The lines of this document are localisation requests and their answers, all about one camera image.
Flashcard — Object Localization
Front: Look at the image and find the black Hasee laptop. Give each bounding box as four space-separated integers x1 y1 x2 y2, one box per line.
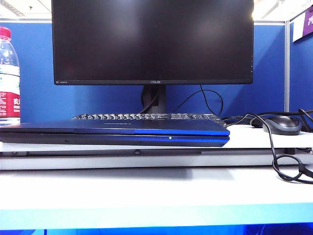
0 119 230 148

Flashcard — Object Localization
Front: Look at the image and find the black desktop keyboard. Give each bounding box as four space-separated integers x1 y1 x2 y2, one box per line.
70 112 227 128

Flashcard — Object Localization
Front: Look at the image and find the white raised desk platform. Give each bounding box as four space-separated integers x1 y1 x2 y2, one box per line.
0 123 313 171

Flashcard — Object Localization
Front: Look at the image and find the black ASUS monitor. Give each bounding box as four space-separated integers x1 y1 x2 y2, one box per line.
50 0 255 115

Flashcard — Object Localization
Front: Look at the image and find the wide blue partition panel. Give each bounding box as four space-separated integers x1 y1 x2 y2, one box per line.
0 21 286 124

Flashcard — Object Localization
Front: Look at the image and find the black grey computer mouse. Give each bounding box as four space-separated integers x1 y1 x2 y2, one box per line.
262 115 303 136

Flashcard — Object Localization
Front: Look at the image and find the narrow blue partition panel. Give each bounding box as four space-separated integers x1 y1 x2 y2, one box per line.
290 14 313 114

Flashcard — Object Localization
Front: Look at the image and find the clear water bottle red label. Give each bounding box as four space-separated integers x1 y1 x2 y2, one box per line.
0 26 21 127

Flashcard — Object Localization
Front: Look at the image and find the purple white poster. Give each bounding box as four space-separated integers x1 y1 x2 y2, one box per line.
292 7 313 43

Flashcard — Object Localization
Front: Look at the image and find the thin black monitor cable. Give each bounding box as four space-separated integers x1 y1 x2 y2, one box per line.
175 84 224 118

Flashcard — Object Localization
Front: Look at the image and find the black looped mouse cable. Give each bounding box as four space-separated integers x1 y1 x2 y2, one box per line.
221 113 313 185

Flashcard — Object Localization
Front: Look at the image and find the black cable behind mouse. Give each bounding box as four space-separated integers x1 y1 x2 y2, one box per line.
259 108 313 132

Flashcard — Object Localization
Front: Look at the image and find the grey partition post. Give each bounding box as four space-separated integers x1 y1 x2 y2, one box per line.
283 21 291 114

